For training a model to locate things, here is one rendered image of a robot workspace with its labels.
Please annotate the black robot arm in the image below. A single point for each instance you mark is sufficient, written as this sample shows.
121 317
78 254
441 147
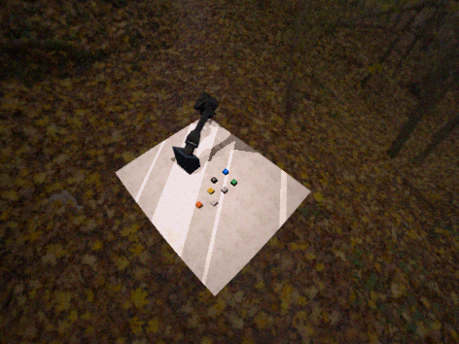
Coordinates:
205 104

